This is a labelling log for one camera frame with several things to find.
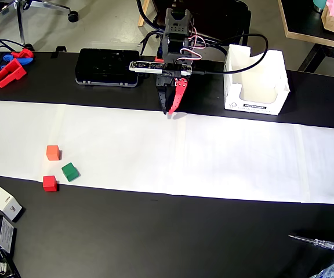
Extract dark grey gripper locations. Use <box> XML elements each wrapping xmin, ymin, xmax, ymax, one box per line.
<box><xmin>155</xmin><ymin>54</ymin><xmax>191</xmax><ymax>115</ymax></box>

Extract white paper strip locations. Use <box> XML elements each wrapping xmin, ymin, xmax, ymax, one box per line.
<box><xmin>0</xmin><ymin>99</ymin><xmax>334</xmax><ymax>205</ymax></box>

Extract black plastic case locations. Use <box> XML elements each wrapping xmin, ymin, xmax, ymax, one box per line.
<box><xmin>74</xmin><ymin>47</ymin><xmax>140</xmax><ymax>87</ymax></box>

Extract white cardboard box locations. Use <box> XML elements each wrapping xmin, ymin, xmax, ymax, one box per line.
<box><xmin>223</xmin><ymin>43</ymin><xmax>291</xmax><ymax>116</ymax></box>

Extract wooden leg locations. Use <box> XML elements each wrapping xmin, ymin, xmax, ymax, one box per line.
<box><xmin>137</xmin><ymin>0</ymin><xmax>150</xmax><ymax>27</ymax></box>

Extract black chair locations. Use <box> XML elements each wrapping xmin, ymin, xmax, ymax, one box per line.
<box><xmin>136</xmin><ymin>0</ymin><xmax>252</xmax><ymax>50</ymax></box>

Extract black table clamp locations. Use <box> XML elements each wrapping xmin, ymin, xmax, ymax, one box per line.
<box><xmin>50</xmin><ymin>45</ymin><xmax>68</xmax><ymax>58</ymax></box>

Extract green cube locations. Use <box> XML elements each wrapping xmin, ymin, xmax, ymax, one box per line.
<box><xmin>61</xmin><ymin>162</ymin><xmax>79</xmax><ymax>182</ymax></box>

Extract orange cube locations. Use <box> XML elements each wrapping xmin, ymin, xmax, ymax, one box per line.
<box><xmin>46</xmin><ymin>145</ymin><xmax>62</xmax><ymax>162</ymax></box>

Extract black table with wood edge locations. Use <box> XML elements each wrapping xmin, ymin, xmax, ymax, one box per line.
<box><xmin>277</xmin><ymin>0</ymin><xmax>334</xmax><ymax>73</ymax></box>

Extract blue printed part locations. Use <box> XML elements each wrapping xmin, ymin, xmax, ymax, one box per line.
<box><xmin>3</xmin><ymin>54</ymin><xmax>34</xmax><ymax>66</ymax></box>

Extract small red printed part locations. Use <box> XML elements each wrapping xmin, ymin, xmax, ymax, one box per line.
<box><xmin>10</xmin><ymin>48</ymin><xmax>35</xmax><ymax>59</ymax></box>

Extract red cube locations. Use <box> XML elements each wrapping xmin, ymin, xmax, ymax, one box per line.
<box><xmin>42</xmin><ymin>175</ymin><xmax>59</xmax><ymax>192</ymax></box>

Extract large red printed part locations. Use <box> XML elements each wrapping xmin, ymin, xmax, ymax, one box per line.
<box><xmin>0</xmin><ymin>58</ymin><xmax>28</xmax><ymax>89</ymax></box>

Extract chrome office chair base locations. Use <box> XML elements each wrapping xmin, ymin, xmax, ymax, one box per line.
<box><xmin>0</xmin><ymin>0</ymin><xmax>79</xmax><ymax>52</ymax></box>

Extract teal cup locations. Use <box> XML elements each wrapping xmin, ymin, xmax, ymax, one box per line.
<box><xmin>313</xmin><ymin>0</ymin><xmax>329</xmax><ymax>13</ymax></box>

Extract black usb cable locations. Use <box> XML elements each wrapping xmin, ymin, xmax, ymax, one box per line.
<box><xmin>192</xmin><ymin>34</ymin><xmax>269</xmax><ymax>76</ymax></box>

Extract clear bar camera board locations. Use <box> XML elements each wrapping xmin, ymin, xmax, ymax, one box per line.
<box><xmin>128</xmin><ymin>60</ymin><xmax>193</xmax><ymax>75</ymax></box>

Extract white red servo wires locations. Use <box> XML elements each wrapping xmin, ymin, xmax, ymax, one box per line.
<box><xmin>180</xmin><ymin>26</ymin><xmax>207</xmax><ymax>63</ymax></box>

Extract clear handle screwdriver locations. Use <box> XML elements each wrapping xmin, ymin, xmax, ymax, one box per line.
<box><xmin>288</xmin><ymin>234</ymin><xmax>334</xmax><ymax>253</ymax></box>

